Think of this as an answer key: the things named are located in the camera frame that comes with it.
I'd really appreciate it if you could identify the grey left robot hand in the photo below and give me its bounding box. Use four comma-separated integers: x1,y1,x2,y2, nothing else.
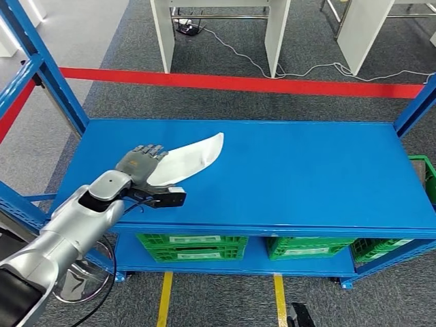
115,144,169,195

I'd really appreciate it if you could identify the white curved plastic part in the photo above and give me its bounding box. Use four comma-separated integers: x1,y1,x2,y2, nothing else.
146,131,225,188

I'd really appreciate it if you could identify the blue metal shelf rack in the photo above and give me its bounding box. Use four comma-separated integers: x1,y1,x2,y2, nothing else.
0,0,436,290

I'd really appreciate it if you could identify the yellow floor marking tape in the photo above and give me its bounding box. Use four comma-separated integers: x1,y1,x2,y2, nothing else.
156,272,288,327

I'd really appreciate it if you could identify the red barrier belt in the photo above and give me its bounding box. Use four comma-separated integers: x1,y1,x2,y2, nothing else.
59,67,425,99
0,80,36,145

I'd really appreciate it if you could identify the white display plinth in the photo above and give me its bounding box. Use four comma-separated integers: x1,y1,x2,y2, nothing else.
0,0,47,59

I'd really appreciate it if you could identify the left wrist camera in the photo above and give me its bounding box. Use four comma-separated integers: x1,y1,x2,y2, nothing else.
127,186,187,210

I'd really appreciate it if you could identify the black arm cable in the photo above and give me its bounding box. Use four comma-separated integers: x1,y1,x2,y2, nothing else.
69,198,161,327

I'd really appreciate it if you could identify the white power cable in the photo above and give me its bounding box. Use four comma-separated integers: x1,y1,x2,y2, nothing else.
203,27,434,84

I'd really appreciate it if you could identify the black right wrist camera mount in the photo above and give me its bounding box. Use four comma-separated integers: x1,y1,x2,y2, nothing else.
287,302,317,327

